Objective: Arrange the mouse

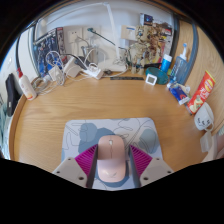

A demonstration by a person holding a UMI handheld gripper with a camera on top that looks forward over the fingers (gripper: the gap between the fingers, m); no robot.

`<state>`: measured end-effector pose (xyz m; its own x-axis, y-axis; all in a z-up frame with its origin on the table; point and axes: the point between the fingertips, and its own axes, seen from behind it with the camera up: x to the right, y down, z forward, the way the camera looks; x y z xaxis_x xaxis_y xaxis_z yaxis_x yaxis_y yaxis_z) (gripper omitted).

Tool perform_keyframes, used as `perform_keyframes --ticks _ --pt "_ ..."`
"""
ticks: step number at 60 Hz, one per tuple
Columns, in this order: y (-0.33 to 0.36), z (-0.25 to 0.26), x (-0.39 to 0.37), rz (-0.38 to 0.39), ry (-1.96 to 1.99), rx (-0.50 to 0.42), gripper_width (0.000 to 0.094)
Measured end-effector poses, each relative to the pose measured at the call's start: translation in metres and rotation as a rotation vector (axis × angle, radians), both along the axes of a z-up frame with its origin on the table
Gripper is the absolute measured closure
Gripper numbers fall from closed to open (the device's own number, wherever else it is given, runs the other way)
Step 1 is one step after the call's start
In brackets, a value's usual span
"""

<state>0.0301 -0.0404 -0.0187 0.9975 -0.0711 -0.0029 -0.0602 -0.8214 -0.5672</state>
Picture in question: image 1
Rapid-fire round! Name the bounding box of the grey blue printed mouse pad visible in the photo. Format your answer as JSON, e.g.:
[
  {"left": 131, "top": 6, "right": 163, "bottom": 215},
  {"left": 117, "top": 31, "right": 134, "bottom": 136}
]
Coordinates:
[{"left": 60, "top": 116, "right": 164, "bottom": 190}]

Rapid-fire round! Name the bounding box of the tan robot model figure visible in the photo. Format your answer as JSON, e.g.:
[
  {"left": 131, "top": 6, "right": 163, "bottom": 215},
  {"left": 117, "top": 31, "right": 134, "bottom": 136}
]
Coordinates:
[{"left": 128, "top": 24, "right": 164, "bottom": 76}]

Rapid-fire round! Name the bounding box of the white red-capped pump bottle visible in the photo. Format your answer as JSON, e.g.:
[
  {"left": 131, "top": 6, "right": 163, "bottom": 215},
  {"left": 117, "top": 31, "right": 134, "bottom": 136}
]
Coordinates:
[{"left": 16, "top": 68, "right": 38, "bottom": 102}]

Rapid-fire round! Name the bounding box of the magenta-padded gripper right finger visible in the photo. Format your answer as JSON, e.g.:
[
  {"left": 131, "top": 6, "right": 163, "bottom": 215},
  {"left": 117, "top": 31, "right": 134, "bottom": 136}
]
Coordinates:
[{"left": 127, "top": 144, "right": 175, "bottom": 188}]

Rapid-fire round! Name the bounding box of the white mug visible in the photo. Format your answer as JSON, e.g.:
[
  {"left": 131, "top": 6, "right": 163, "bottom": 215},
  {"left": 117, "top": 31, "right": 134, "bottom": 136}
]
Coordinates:
[{"left": 193, "top": 101, "right": 215, "bottom": 132}]

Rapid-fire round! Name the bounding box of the white wall socket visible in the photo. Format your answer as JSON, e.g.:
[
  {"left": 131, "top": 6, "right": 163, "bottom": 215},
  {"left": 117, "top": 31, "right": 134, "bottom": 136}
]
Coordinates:
[{"left": 67, "top": 29, "right": 83, "bottom": 44}]

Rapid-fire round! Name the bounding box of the black ruler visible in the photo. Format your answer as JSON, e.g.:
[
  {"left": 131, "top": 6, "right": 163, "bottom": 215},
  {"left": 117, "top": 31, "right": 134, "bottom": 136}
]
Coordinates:
[{"left": 109, "top": 76, "right": 145, "bottom": 81}]

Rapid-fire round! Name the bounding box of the grey metal desk frame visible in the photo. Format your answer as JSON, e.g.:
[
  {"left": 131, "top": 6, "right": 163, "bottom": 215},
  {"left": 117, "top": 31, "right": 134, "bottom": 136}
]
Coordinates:
[{"left": 173, "top": 13, "right": 199, "bottom": 84}]

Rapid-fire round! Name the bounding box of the pink computer mouse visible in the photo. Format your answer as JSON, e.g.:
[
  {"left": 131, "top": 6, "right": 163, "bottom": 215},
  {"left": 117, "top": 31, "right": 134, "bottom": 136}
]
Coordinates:
[{"left": 96, "top": 134, "right": 128, "bottom": 183}]

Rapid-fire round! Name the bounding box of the blue red flat pack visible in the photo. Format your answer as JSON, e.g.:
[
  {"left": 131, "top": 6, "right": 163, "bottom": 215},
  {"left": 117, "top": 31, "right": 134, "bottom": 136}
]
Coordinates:
[{"left": 167, "top": 82, "right": 192, "bottom": 106}]

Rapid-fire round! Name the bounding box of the clear glass cup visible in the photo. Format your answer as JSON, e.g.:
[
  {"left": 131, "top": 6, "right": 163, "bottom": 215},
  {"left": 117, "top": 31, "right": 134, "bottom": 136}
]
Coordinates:
[{"left": 199, "top": 130, "right": 218, "bottom": 154}]

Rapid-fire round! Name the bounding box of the red chip can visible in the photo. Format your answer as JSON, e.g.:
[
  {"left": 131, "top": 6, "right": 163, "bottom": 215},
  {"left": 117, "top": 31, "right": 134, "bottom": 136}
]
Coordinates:
[{"left": 185, "top": 69, "right": 217, "bottom": 115}]

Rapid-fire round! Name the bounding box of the large white charger block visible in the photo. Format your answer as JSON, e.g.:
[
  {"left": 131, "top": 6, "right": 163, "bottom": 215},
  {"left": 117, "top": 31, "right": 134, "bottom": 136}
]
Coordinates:
[{"left": 63, "top": 56, "right": 82, "bottom": 78}]

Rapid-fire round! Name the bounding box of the teal round bowl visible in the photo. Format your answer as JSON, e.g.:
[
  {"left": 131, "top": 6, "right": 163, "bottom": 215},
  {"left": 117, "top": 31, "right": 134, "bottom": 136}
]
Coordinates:
[{"left": 145, "top": 66, "right": 169, "bottom": 85}]

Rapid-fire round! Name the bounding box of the small white charger block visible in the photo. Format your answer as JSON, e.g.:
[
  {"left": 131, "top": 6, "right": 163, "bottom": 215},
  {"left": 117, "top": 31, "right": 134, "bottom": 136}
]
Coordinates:
[{"left": 48, "top": 65, "right": 61, "bottom": 82}]

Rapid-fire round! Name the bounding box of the small white clock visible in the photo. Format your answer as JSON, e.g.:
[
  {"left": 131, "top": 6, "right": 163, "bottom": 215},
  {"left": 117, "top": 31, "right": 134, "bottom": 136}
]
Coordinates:
[{"left": 145, "top": 72, "right": 158, "bottom": 86}]

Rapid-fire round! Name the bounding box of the blue spray bottle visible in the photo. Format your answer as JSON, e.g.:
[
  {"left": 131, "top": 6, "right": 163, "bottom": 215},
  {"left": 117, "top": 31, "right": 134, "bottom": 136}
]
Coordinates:
[{"left": 169, "top": 42, "right": 189, "bottom": 85}]

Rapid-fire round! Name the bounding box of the white cable tangle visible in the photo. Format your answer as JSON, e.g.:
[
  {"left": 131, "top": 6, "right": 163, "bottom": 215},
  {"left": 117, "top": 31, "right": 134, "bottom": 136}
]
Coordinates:
[{"left": 31, "top": 49, "right": 88, "bottom": 96}]

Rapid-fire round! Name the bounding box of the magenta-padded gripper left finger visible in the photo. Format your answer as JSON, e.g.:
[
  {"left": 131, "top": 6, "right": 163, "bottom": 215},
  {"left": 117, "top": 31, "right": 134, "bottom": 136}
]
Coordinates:
[{"left": 52, "top": 144, "right": 99, "bottom": 189}]

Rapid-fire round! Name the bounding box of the blue white-capped bottle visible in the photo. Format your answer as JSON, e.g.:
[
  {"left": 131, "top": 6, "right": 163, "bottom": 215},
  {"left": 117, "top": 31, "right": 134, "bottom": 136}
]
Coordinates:
[{"left": 159, "top": 53, "right": 173, "bottom": 74}]

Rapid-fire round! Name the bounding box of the blue robot model kit box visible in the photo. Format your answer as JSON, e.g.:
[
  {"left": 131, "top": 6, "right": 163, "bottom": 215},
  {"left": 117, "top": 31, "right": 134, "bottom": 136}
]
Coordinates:
[{"left": 32, "top": 26, "right": 68, "bottom": 78}]

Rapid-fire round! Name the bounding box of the black bag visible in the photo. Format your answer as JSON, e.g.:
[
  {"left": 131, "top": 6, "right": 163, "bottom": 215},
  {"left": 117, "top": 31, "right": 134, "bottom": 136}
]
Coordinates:
[{"left": 4, "top": 73, "right": 22, "bottom": 118}]

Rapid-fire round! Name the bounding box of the white power strip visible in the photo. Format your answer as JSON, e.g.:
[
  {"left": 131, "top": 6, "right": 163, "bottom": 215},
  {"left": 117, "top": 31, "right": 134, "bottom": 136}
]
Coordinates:
[{"left": 82, "top": 66, "right": 104, "bottom": 80}]

